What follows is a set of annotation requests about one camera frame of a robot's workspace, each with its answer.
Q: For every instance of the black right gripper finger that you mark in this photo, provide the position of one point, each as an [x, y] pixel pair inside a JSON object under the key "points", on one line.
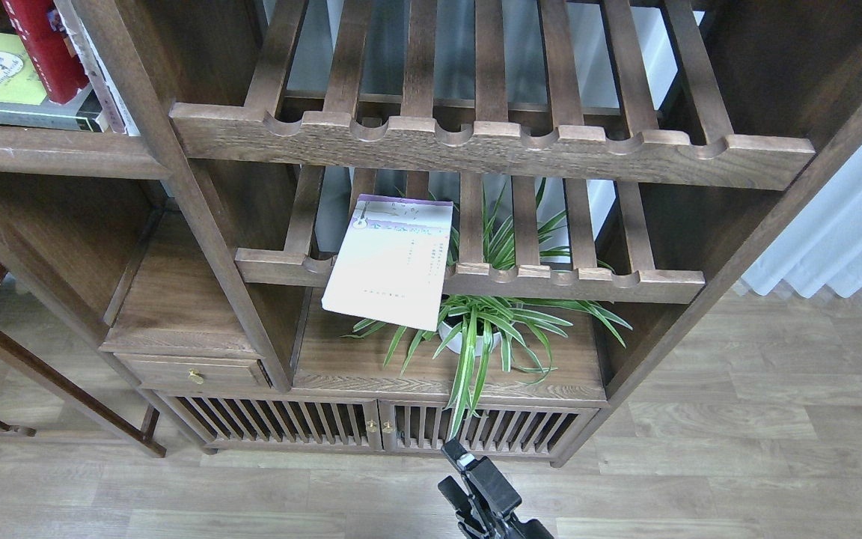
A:
{"points": [[486, 510]]}

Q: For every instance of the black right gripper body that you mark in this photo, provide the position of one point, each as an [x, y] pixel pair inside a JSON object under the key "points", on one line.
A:
{"points": [[532, 529]]}

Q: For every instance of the white purple cover book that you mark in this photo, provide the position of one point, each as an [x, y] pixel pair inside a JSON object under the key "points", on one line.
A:
{"points": [[391, 264]]}

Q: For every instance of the red cover book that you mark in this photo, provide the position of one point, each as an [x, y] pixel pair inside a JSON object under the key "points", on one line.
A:
{"points": [[44, 36]]}

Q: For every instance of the green grey cover book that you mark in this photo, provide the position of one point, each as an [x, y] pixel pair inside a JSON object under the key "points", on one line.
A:
{"points": [[24, 102]]}

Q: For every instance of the green spider plant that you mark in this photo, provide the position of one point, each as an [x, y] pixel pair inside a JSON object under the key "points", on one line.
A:
{"points": [[487, 326]]}

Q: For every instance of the dark wooden bookshelf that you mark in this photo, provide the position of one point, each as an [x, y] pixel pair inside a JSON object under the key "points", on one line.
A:
{"points": [[651, 151]]}

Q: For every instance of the brass drawer knob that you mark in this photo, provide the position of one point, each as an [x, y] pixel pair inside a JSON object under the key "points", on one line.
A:
{"points": [[195, 377]]}

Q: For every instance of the white curtain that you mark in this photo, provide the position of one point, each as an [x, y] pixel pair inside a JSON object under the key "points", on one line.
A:
{"points": [[822, 247]]}

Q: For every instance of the wooden furniture at left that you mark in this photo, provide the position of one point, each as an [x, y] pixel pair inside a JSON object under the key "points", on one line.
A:
{"points": [[57, 393]]}

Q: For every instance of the upright white book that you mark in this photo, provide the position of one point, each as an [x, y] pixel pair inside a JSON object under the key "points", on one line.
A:
{"points": [[119, 118]]}

